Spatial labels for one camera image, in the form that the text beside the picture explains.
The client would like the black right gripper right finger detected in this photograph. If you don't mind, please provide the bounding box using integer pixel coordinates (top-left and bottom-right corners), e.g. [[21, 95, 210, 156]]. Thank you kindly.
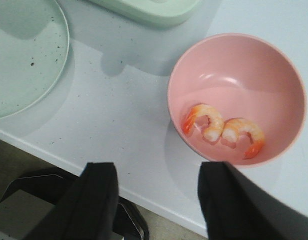
[[198, 161, 308, 240]]

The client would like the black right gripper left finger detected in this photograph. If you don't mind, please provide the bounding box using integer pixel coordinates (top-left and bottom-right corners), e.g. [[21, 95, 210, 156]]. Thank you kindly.
[[25, 162, 119, 240]]

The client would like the pink plastic bowl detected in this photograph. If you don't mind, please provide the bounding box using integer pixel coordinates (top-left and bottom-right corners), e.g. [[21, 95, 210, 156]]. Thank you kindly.
[[167, 33, 306, 167]]

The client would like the mint green breakfast maker base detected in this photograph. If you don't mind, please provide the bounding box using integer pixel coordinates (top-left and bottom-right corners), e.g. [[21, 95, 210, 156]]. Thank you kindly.
[[92, 0, 201, 28]]

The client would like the black metal stand base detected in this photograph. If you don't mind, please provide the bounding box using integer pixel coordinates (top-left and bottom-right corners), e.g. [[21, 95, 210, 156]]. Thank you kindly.
[[3, 169, 150, 240]]

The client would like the mint green round plate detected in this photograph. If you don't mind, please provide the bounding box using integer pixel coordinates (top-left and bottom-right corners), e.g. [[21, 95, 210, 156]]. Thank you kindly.
[[0, 0, 70, 119]]

